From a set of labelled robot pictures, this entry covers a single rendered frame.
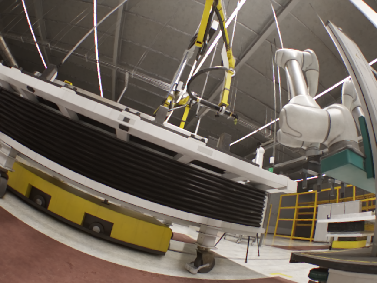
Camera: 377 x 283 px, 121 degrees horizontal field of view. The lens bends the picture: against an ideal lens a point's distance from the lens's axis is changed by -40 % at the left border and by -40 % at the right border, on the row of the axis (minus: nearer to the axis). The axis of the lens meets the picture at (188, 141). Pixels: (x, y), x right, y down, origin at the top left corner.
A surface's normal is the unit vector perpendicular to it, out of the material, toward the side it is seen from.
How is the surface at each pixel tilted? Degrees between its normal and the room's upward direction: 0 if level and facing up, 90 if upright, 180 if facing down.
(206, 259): 90
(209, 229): 90
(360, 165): 90
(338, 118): 91
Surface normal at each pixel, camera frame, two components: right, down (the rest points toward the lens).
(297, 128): -0.56, 0.51
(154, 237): 0.34, -0.29
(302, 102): -0.31, -0.68
